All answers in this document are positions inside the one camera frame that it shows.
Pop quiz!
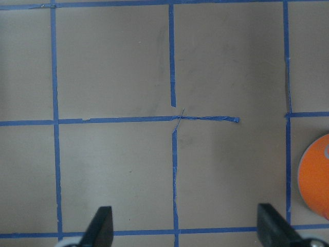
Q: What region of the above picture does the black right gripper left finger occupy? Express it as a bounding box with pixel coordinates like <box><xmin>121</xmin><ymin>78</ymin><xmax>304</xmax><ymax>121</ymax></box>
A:
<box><xmin>79</xmin><ymin>206</ymin><xmax>114</xmax><ymax>247</ymax></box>

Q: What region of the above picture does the orange soda can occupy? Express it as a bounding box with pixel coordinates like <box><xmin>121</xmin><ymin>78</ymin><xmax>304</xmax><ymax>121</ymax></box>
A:
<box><xmin>298</xmin><ymin>134</ymin><xmax>328</xmax><ymax>220</ymax></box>

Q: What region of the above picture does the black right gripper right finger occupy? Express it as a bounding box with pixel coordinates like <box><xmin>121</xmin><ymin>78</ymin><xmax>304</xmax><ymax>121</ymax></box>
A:
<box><xmin>257</xmin><ymin>203</ymin><xmax>315</xmax><ymax>247</ymax></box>

